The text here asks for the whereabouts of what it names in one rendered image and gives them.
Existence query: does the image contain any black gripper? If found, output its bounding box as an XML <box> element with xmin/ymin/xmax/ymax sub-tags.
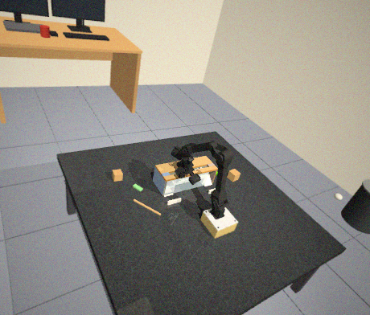
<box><xmin>177</xmin><ymin>160</ymin><xmax>201</xmax><ymax>185</ymax></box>

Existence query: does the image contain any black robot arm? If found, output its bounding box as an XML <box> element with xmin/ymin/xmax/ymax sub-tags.
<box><xmin>171</xmin><ymin>141</ymin><xmax>233</xmax><ymax>219</ymax></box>

